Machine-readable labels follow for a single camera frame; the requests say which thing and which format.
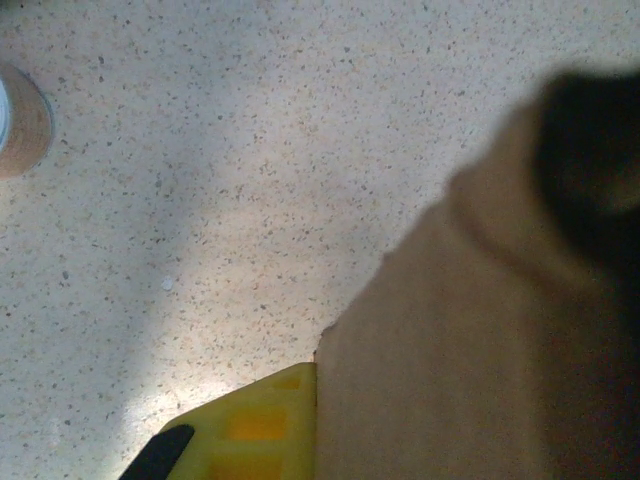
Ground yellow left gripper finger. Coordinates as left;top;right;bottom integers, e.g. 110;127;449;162
118;361;319;480

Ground brown cardboard paper box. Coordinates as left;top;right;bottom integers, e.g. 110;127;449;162
313;74;640;480

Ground gold wire glass rack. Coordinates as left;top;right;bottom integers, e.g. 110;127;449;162
0;62;55;180

